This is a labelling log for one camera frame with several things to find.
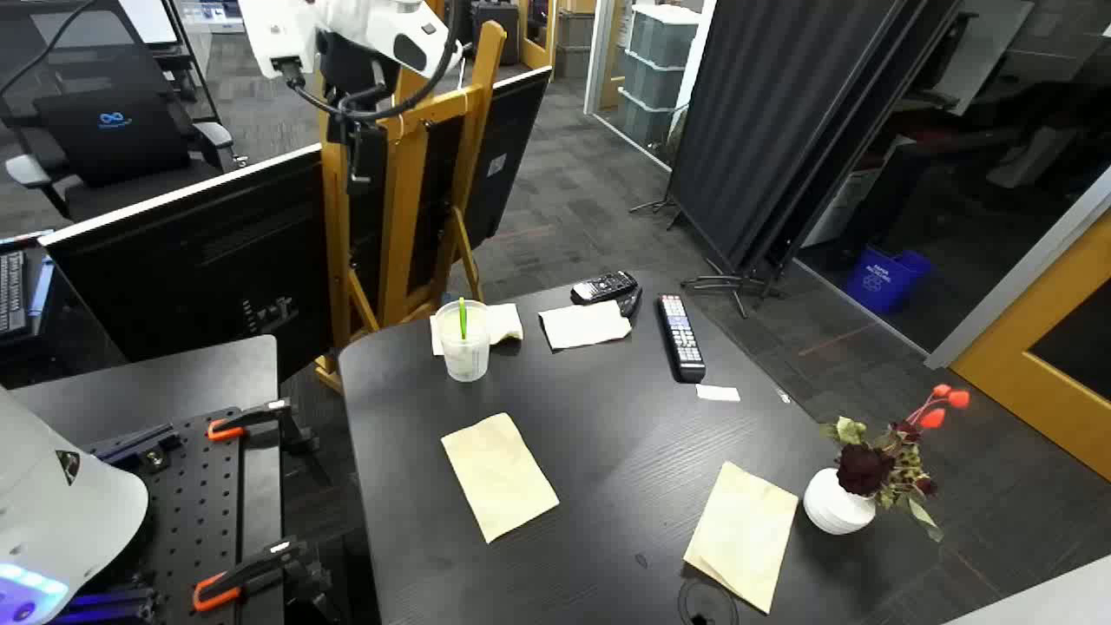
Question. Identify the beige napkin table centre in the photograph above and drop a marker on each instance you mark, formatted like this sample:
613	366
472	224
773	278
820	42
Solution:
497	473

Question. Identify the orange-handled clamp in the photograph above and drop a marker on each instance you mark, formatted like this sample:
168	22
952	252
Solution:
282	563
231	426

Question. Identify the orange-handled clamp far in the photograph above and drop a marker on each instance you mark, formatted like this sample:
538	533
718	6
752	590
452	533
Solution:
231	426

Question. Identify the beige napkin near remotes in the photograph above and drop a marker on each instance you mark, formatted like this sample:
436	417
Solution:
585	323

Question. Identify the long black remote control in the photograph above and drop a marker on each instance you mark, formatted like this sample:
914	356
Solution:
677	334

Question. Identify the wooden easel stand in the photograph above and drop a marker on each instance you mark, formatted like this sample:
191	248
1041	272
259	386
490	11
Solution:
404	196

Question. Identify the beige napkin under cup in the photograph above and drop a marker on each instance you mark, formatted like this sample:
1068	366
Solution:
500	323

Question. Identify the white vase with flowers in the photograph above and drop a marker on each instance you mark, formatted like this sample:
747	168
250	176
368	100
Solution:
879	473

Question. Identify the beige napkin near vase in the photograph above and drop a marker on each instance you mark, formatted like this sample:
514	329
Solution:
740	538

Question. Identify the stacked plastic drawers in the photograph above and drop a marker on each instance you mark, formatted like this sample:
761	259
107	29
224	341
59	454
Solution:
651	70

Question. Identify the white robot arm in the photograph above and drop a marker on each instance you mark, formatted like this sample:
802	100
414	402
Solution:
282	33

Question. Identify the blue bin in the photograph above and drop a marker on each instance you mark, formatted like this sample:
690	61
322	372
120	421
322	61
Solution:
882	278

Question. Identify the clear plastic cup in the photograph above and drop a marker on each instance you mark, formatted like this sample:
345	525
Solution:
467	363

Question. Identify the black curtain divider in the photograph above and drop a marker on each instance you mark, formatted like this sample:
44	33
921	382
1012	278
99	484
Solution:
774	87

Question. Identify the orange-handled clamp near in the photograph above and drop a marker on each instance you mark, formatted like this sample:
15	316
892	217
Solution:
282	563

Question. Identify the small black remote control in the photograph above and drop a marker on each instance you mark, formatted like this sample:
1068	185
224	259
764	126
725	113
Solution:
604	288

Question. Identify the black office chair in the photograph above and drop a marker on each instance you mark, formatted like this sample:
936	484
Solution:
96	115

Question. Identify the black perforated mounting board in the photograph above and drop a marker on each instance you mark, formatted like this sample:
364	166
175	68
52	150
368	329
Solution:
188	533

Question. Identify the small white card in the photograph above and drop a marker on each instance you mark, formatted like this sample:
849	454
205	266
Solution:
717	393

